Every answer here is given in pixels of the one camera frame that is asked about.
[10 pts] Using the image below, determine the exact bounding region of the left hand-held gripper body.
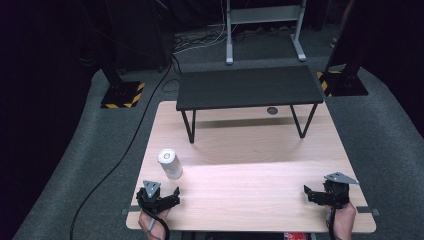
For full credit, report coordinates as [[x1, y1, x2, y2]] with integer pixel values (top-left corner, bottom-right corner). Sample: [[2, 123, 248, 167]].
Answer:
[[135, 180, 174, 215]]

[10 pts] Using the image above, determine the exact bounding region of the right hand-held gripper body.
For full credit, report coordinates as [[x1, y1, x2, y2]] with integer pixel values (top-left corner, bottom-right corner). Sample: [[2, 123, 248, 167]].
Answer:
[[319, 171, 360, 210]]

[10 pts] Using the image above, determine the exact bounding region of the person's left hand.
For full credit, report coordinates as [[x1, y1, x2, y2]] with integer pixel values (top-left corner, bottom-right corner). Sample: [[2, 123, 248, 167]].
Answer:
[[137, 207, 170, 240]]

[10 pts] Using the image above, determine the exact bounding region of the person's right hand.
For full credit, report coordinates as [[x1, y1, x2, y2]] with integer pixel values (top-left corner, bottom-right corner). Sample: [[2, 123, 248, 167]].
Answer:
[[324, 201, 357, 240]]

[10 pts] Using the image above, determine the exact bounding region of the white cylindrical bottle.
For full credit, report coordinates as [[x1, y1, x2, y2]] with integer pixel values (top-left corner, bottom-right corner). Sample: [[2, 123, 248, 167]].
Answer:
[[157, 148, 184, 180]]

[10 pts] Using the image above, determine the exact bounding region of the red packet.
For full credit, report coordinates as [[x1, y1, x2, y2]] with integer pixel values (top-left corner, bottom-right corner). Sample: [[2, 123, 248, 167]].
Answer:
[[283, 232, 310, 240]]

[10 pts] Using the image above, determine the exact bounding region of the black stand with striped base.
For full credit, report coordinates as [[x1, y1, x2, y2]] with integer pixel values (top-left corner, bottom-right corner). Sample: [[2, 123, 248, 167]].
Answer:
[[315, 0, 370, 98], [98, 0, 146, 110]]

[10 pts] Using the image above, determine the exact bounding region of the black desktop shelf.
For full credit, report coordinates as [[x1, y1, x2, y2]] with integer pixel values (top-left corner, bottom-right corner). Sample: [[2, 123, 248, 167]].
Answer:
[[175, 64, 325, 145]]

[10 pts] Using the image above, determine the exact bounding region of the grey table edge bracket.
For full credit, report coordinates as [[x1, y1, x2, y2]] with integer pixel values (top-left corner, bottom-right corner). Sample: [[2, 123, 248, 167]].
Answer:
[[355, 206, 381, 217], [121, 205, 142, 215]]

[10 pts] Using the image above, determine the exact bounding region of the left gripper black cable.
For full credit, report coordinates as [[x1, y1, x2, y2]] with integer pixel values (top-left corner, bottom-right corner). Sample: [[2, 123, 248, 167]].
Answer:
[[145, 209, 171, 240]]

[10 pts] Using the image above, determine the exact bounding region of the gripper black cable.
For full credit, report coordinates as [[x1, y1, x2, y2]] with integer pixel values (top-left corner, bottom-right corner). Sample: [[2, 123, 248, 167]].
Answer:
[[145, 209, 171, 240], [327, 207, 338, 240]]

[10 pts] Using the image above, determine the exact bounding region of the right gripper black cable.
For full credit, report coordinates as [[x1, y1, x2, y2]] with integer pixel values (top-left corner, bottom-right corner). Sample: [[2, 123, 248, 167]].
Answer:
[[327, 207, 338, 240]]

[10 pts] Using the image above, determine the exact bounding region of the long black floor cable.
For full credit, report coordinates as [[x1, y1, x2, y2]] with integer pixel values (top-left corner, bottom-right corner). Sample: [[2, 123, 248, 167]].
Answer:
[[69, 54, 183, 240]]

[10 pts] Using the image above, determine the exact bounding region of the bundle of floor cables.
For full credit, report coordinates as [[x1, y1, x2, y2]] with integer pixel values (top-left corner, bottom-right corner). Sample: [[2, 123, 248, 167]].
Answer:
[[172, 21, 232, 56]]

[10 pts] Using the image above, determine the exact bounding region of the white metal stand frame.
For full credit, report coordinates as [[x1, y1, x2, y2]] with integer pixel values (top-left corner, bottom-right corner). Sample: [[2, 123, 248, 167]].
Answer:
[[224, 0, 308, 66]]

